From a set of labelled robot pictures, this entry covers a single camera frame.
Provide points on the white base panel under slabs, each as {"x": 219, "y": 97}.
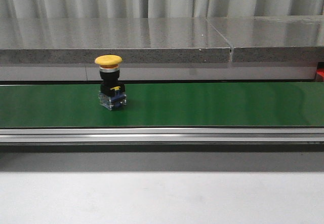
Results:
{"x": 160, "y": 72}

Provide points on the green conveyor belt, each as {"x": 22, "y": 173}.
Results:
{"x": 165, "y": 104}

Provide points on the grey stone slab right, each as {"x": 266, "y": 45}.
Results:
{"x": 297, "y": 39}

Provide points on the grey stone slab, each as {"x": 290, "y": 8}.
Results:
{"x": 136, "y": 40}
{"x": 297, "y": 39}

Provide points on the grey stone slab left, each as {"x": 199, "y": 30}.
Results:
{"x": 136, "y": 40}

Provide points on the red object at right edge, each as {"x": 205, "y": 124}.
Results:
{"x": 319, "y": 77}

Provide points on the aluminium conveyor side rail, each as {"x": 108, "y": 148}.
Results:
{"x": 161, "y": 136}

